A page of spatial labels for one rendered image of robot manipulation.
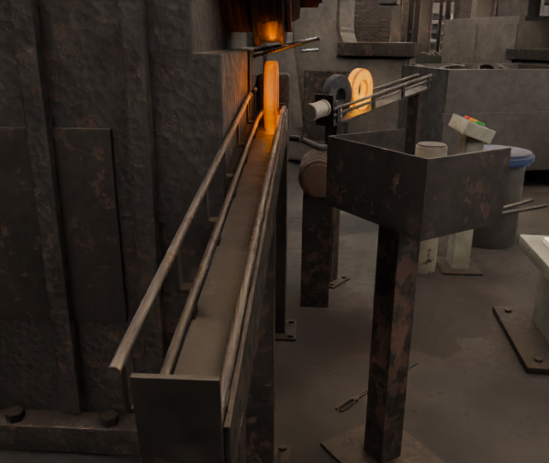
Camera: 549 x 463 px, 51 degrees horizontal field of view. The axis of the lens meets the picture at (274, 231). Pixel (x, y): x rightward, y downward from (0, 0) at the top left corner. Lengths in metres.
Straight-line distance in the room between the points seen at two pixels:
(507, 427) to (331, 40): 3.19
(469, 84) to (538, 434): 2.48
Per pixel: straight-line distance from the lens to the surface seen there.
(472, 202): 1.04
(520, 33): 5.38
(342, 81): 2.09
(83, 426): 1.42
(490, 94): 3.75
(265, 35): 1.50
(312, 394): 1.58
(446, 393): 1.65
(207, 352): 0.68
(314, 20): 4.28
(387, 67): 4.19
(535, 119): 3.95
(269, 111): 1.51
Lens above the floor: 0.89
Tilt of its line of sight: 19 degrees down
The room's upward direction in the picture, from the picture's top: straight up
